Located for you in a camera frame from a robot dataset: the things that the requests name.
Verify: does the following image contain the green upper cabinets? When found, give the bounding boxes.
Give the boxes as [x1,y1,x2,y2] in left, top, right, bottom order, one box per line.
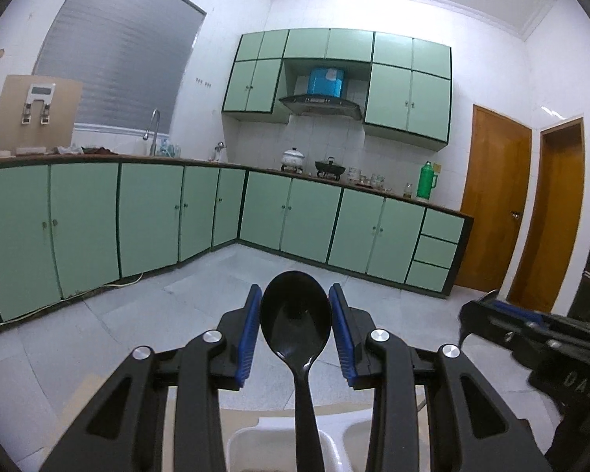
[221,28,453,151]

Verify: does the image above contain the chrome kitchen faucet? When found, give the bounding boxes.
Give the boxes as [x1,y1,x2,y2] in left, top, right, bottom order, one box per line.
[142,108,160,157]

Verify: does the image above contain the green cabinets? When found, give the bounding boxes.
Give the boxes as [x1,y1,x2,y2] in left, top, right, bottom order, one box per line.
[0,156,473,325]
[221,28,453,151]

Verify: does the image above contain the white cooking pot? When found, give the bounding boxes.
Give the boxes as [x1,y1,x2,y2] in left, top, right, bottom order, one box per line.
[281,148,306,170]

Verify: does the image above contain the cardboard box with water purifier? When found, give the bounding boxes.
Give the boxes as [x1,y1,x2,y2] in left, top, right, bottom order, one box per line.
[0,75,83,156]

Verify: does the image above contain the black wok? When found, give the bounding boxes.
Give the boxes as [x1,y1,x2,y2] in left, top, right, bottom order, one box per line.
[315,157,345,180]

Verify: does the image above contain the white utensil holder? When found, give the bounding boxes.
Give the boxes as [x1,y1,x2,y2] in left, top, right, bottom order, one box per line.
[223,405,373,471]

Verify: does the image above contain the green lower cabinets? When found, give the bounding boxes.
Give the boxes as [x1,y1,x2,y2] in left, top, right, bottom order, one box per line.
[0,156,473,325]

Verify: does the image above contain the black range hood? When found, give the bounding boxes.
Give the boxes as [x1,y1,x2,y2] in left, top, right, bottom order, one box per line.
[279,94,362,122]

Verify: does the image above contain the green thermos flask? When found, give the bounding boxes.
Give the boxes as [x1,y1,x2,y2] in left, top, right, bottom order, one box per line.
[415,161,439,200]

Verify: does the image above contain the black plastic spoon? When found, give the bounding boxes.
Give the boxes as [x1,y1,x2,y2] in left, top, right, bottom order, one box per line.
[260,271,332,471]

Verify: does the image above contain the grey window blind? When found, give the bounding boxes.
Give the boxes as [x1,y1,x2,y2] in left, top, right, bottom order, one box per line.
[34,0,205,133]

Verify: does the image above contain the brown wooden door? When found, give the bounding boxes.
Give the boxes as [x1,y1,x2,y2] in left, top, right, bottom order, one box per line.
[456,105,532,292]

